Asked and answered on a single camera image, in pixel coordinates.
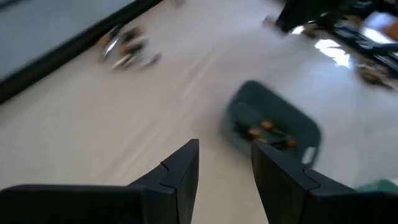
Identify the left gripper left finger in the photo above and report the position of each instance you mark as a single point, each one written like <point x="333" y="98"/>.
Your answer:
<point x="93" y="205"/>

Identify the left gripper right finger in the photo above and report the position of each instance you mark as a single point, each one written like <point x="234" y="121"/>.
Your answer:
<point x="311" y="202"/>

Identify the green plastic bin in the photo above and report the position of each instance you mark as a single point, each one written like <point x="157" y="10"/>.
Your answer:
<point x="377" y="185"/>

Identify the blue-grey plastic bin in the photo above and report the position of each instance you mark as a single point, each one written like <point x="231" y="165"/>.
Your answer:
<point x="280" y="105"/>

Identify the silver and black battery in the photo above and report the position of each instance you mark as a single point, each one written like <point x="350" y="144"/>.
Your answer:
<point x="150" y="60"/>
<point x="122" y="63"/>
<point x="110" y="48"/>

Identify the black aluminium table frame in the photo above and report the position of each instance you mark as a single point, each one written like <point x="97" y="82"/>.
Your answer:
<point x="46" y="62"/>

